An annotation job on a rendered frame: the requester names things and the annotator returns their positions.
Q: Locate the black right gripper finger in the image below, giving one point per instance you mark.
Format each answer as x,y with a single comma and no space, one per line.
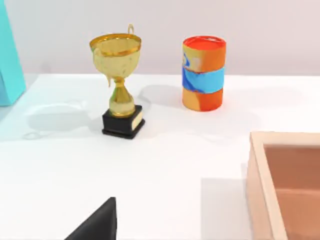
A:
102,222

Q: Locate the gold trophy on black base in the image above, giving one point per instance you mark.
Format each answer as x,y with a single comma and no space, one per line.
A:
119,82

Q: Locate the orange and blue can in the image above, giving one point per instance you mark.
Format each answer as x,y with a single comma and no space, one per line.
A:
203,75

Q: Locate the shallow salmon-coloured box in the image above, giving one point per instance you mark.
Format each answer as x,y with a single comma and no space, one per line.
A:
287,185

